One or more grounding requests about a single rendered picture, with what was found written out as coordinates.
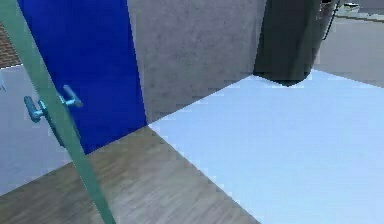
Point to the green room door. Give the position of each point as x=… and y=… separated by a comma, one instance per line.
x=50, y=100

